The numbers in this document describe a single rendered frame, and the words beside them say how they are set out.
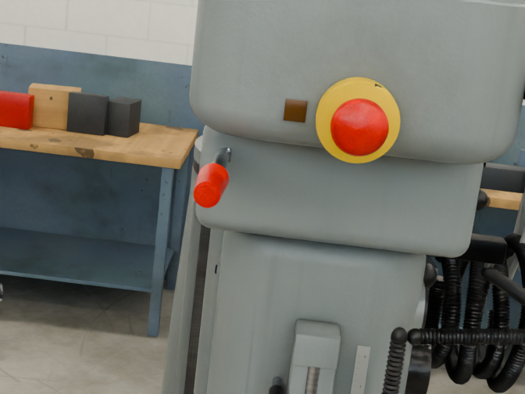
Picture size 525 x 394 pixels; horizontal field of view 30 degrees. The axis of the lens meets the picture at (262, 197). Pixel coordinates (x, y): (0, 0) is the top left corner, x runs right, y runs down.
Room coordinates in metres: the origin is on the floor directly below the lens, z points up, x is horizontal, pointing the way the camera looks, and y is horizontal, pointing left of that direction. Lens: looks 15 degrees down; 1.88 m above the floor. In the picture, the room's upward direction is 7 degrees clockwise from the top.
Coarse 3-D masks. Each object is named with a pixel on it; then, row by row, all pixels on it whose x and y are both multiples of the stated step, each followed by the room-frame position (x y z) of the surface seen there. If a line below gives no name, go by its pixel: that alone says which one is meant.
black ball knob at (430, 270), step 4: (428, 264) 1.00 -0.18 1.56; (428, 268) 0.99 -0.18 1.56; (432, 268) 0.99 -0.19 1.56; (424, 272) 0.99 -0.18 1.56; (428, 272) 0.99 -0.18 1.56; (432, 272) 0.99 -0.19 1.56; (436, 272) 1.00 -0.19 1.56; (424, 276) 0.99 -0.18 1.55; (428, 276) 0.99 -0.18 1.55; (432, 276) 0.99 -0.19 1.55; (436, 276) 0.99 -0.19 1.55; (424, 280) 0.99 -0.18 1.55; (428, 280) 0.99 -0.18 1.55; (432, 280) 0.99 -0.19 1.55; (436, 280) 1.00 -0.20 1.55; (428, 284) 0.99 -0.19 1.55; (432, 284) 0.99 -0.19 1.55
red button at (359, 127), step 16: (336, 112) 0.67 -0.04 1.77; (352, 112) 0.66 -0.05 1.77; (368, 112) 0.66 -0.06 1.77; (336, 128) 0.66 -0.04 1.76; (352, 128) 0.66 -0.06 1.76; (368, 128) 0.66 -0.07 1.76; (384, 128) 0.66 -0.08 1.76; (336, 144) 0.67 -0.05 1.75; (352, 144) 0.66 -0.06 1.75; (368, 144) 0.66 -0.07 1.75
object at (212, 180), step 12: (216, 156) 0.77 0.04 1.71; (228, 156) 0.79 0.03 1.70; (204, 168) 0.71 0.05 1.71; (216, 168) 0.70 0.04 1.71; (204, 180) 0.67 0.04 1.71; (216, 180) 0.68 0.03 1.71; (228, 180) 0.71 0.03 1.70; (204, 192) 0.66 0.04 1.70; (216, 192) 0.67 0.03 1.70; (204, 204) 0.67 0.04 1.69
